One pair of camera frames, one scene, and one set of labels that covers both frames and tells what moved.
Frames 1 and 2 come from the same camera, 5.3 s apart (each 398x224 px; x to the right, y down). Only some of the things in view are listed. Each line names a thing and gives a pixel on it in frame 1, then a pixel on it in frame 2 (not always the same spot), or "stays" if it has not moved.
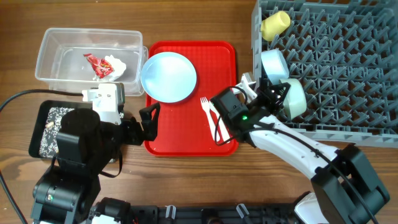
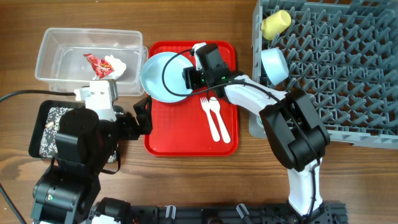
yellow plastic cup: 275,25 stays
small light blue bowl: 275,65 stays
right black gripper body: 266,101 → 198,78
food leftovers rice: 49,146 stays
